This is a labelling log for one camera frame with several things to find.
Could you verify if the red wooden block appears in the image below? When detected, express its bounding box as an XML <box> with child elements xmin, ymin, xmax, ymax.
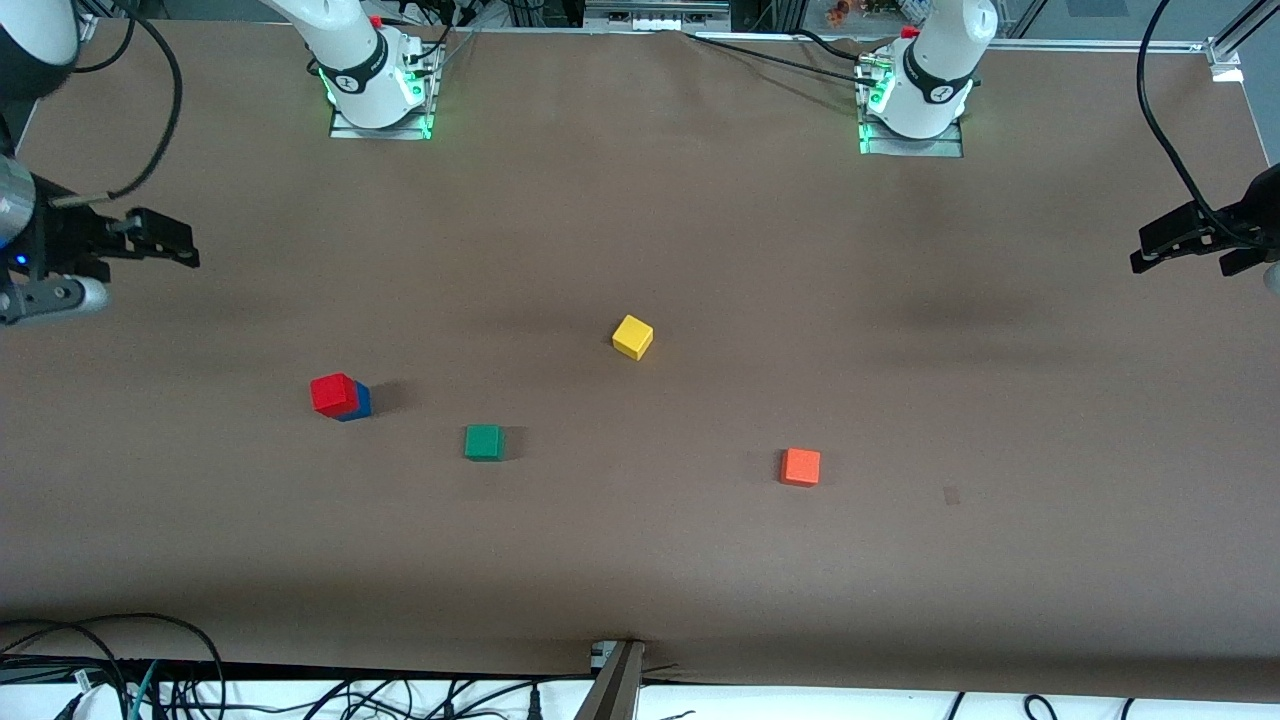
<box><xmin>310</xmin><ymin>373</ymin><xmax>359</xmax><ymax>418</ymax></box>

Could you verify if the yellow wooden block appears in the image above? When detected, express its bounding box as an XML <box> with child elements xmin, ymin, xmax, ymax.
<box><xmin>611</xmin><ymin>314</ymin><xmax>655</xmax><ymax>362</ymax></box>

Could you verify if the black table edge strip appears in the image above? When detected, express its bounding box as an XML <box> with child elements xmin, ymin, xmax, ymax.
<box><xmin>0</xmin><ymin>655</ymin><xmax>591</xmax><ymax>687</ymax></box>

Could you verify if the grey socket strip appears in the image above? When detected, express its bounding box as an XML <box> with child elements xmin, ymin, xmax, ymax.
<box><xmin>583</xmin><ymin>0</ymin><xmax>733</xmax><ymax>33</ymax></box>

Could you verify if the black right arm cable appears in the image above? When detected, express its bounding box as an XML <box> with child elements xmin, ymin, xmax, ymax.
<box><xmin>50</xmin><ymin>0</ymin><xmax>184</xmax><ymax>206</ymax></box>

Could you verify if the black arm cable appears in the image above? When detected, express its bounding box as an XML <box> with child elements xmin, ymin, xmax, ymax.
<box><xmin>50</xmin><ymin>0</ymin><xmax>184</xmax><ymax>206</ymax></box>
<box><xmin>1138</xmin><ymin>0</ymin><xmax>1266</xmax><ymax>246</ymax></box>

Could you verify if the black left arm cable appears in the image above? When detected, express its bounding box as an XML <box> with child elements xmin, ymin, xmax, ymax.
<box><xmin>1138</xmin><ymin>0</ymin><xmax>1266</xmax><ymax>246</ymax></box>

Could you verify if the aluminium frame rail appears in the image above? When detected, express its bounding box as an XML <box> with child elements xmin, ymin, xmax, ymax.
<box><xmin>960</xmin><ymin>0</ymin><xmax>1280</xmax><ymax>83</ymax></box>

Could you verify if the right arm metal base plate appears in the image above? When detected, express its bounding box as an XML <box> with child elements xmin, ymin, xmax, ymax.
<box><xmin>328</xmin><ymin>40</ymin><xmax>441</xmax><ymax>141</ymax></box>

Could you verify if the black cable loop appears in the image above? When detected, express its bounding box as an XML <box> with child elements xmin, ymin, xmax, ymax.
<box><xmin>0</xmin><ymin>612</ymin><xmax>227</xmax><ymax>720</ymax></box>

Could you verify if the teal cable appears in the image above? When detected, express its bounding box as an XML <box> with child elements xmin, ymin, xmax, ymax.
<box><xmin>128</xmin><ymin>660</ymin><xmax>161</xmax><ymax>720</ymax></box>

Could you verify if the long black table cable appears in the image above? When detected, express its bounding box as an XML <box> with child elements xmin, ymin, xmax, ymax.
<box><xmin>688</xmin><ymin>33</ymin><xmax>873</xmax><ymax>85</ymax></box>

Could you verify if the metal camera post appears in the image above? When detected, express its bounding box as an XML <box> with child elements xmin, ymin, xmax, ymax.
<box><xmin>575</xmin><ymin>640</ymin><xmax>647</xmax><ymax>720</ymax></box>

